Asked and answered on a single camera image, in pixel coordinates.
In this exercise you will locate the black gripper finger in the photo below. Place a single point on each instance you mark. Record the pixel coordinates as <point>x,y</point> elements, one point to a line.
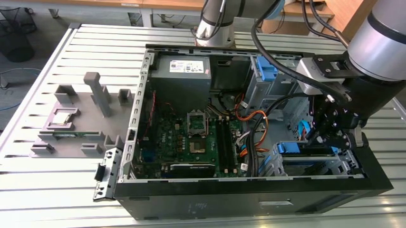
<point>346,140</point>
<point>330,114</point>

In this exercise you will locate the hard disk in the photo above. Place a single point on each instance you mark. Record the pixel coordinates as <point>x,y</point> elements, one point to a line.
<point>288,147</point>

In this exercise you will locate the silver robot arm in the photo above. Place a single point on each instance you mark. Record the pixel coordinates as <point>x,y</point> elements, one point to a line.
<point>381,42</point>

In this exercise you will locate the metal disk bay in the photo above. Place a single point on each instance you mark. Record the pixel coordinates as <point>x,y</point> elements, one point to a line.
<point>278,166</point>

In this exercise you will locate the silver drive cage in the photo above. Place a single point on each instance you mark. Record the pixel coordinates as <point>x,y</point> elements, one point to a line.
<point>254,90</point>

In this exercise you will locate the blue plastic drive latch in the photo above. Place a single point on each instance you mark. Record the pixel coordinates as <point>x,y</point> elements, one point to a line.
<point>264,71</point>

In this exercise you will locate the black RAM slot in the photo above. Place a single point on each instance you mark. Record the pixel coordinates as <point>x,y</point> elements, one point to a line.
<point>231,145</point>
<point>222,145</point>

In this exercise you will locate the wooden cabinet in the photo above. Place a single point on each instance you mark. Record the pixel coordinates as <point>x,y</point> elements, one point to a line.
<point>349,16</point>

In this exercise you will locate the wooden desk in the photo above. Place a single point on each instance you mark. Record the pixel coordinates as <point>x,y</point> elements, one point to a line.
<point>326,14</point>

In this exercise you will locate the grey power supply unit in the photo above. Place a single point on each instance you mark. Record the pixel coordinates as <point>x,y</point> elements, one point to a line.
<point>183,92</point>

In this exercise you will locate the black open PC case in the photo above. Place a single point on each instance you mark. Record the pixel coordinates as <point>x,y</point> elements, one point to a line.
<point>222,202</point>

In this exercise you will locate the black graphics card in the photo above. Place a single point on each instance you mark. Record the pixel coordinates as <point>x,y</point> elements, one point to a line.
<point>190,169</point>

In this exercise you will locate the green motherboard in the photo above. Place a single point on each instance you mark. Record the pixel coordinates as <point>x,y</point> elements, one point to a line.
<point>171,133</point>

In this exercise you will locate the grey parts rack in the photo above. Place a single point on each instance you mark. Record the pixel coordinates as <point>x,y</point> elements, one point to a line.
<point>92,118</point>

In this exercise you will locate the green RAM stick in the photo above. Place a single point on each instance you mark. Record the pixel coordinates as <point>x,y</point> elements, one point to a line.
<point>69,135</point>

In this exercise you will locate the silver CPU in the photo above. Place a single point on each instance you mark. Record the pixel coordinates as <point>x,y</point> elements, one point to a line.
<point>60,120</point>

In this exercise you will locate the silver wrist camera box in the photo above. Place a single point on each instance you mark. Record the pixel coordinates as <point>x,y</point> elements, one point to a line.
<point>309,71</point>

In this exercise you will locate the silver card retention bracket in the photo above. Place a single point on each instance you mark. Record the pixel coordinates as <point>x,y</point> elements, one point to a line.
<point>110,166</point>

